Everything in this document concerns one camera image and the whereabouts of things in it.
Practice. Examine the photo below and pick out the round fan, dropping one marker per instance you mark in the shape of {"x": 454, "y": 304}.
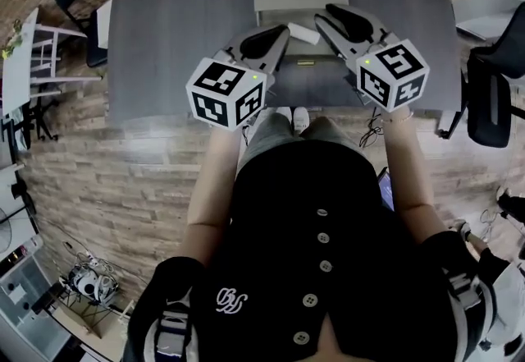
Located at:
{"x": 4, "y": 229}

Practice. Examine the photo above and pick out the white shoe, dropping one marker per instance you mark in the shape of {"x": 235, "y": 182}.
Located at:
{"x": 285, "y": 112}
{"x": 301, "y": 119}

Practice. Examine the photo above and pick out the black buttoned top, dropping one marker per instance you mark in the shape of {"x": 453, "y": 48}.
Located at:
{"x": 311, "y": 253}

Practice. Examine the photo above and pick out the laptop with blue screen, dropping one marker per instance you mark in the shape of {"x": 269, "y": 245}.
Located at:
{"x": 386, "y": 192}

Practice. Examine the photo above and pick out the small white box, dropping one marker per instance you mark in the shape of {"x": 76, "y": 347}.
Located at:
{"x": 304, "y": 33}

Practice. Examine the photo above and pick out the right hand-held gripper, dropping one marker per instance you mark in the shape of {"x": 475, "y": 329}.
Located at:
{"x": 389, "y": 77}

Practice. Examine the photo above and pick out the white metal rack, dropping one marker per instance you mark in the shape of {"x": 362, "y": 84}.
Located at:
{"x": 18, "y": 60}

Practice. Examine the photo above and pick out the potted green plant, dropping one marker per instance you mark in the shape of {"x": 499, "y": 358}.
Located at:
{"x": 12, "y": 42}

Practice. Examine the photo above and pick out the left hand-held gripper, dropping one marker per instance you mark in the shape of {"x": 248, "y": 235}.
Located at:
{"x": 221, "y": 81}

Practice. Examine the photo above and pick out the white headset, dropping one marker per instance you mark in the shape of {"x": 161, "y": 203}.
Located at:
{"x": 88, "y": 286}

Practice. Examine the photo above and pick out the grey shorts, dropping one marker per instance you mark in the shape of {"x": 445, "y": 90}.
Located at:
{"x": 270, "y": 130}

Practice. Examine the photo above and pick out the white left shoe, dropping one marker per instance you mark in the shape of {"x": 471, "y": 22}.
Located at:
{"x": 285, "y": 112}

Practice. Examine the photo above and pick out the black office chair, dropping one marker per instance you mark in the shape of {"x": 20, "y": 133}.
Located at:
{"x": 488, "y": 106}

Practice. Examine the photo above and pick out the white right shoe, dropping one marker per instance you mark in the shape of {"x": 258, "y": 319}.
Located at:
{"x": 301, "y": 119}

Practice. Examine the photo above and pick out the person's left forearm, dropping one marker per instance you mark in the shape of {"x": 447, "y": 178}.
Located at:
{"x": 209, "y": 188}

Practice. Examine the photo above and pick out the person's right forearm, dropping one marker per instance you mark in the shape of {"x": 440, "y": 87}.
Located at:
{"x": 410, "y": 171}

